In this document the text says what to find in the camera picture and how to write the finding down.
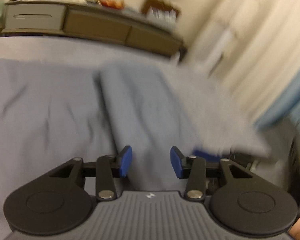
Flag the long low grey sideboard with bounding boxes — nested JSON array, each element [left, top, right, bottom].
[[2, 0, 183, 56]]

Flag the cream curtain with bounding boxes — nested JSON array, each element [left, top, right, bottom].
[[185, 0, 300, 121]]

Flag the red orange ornament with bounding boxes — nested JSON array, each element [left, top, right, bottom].
[[97, 0, 125, 10]]

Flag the brown lattice tray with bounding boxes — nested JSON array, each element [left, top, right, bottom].
[[140, 0, 181, 20]]

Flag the grey trousers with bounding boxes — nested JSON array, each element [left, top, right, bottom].
[[0, 59, 270, 239]]

